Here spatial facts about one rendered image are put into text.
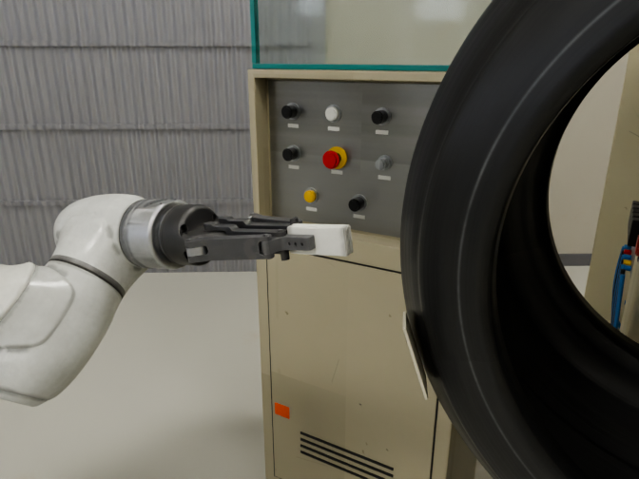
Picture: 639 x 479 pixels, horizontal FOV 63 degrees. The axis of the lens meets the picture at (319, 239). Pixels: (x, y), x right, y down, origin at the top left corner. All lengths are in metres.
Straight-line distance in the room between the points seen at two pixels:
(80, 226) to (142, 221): 0.09
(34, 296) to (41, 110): 2.81
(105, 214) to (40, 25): 2.73
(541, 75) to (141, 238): 0.48
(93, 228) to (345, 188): 0.68
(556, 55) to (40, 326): 0.56
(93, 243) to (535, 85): 0.54
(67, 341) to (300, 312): 0.78
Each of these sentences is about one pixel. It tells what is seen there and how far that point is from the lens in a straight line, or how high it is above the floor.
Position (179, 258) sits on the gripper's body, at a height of 1.07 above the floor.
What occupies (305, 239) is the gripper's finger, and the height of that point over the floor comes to 1.12.
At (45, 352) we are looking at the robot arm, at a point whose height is 0.99.
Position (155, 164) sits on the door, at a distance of 3.27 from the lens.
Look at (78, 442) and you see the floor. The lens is 2.17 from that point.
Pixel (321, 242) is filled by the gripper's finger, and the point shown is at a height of 1.12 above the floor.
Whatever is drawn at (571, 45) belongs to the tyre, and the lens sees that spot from 0.34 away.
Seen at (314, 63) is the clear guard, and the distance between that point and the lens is 1.22.
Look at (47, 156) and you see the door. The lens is 3.48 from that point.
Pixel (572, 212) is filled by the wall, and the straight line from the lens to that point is 3.69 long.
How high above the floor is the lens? 1.30
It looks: 19 degrees down
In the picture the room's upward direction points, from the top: straight up
